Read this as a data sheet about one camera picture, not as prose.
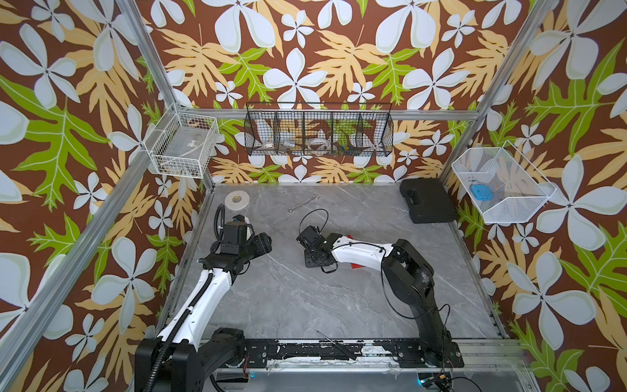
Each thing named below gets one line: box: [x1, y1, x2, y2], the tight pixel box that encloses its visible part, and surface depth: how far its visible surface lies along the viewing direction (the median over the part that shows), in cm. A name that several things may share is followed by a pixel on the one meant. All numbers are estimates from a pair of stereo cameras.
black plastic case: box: [399, 178, 458, 223], surface depth 113 cm
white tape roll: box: [223, 189, 250, 211], surface depth 117 cm
